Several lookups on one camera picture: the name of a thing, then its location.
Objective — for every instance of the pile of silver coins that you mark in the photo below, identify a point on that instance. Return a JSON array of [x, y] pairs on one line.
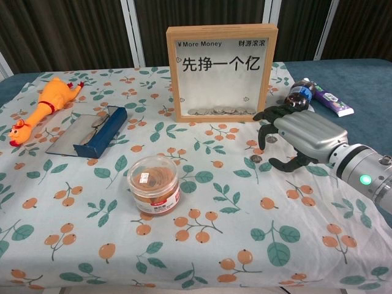
[[220, 111]]

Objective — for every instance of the open blue glasses case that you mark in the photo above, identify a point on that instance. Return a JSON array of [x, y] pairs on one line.
[[107, 131]]

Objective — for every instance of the yellow rubber chicken toy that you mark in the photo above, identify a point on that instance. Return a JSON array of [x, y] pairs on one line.
[[52, 98]]

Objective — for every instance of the floral leaf print tablecloth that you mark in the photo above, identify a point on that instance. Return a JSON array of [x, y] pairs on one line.
[[269, 190]]

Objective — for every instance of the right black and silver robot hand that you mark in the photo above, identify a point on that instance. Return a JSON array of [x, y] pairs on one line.
[[309, 134]]

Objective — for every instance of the white partition frame post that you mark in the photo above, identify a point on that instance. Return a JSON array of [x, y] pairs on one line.
[[133, 33], [4, 69], [326, 30], [275, 12]]

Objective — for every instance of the purple and white toothpaste tube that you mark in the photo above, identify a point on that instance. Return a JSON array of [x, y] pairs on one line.
[[332, 102]]

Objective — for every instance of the black rimmed eyeglasses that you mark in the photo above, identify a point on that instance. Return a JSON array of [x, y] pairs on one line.
[[98, 123]]

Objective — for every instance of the dark ribbed partition panel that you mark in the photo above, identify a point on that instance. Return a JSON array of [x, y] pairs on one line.
[[364, 27], [67, 33], [300, 30], [190, 12]]

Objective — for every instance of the clear jar of rubber bands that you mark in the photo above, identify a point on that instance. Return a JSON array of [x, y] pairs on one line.
[[154, 190]]

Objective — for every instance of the wooden framed money box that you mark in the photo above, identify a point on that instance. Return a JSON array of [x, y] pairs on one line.
[[220, 82]]

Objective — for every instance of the silver coin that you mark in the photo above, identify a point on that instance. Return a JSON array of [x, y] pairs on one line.
[[271, 139], [255, 158]]

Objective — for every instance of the small cola bottle blue label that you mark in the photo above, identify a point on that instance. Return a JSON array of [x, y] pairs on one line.
[[301, 93]]

